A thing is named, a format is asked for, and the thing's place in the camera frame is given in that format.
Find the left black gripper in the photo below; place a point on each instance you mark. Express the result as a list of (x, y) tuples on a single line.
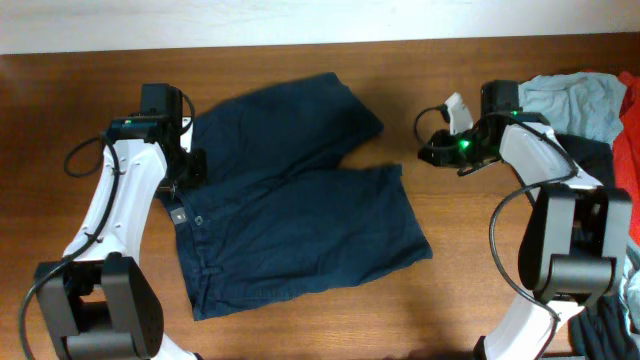
[(198, 174)]

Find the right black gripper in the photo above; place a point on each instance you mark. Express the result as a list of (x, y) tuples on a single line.
[(442, 156)]

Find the navy blue shorts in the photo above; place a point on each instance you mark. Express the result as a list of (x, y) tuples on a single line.
[(278, 216)]

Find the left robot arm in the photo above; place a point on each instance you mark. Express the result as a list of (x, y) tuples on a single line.
[(95, 300)]

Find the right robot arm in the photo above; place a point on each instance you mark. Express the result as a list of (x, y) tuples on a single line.
[(574, 246)]

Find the light grey t-shirt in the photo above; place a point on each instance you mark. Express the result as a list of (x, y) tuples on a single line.
[(584, 104)]

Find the red garment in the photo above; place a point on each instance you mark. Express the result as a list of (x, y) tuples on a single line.
[(626, 148)]

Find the black garment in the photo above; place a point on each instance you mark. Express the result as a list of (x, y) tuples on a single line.
[(598, 332)]

